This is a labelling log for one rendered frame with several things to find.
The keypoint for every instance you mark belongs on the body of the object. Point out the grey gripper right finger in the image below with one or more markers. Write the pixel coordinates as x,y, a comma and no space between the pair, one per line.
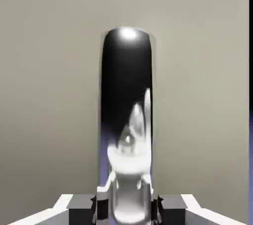
174,209

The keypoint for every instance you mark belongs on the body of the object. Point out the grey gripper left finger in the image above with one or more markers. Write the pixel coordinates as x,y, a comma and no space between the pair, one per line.
79,209

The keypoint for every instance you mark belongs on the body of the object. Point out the beige cabinet door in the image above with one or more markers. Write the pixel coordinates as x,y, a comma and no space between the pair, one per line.
49,70

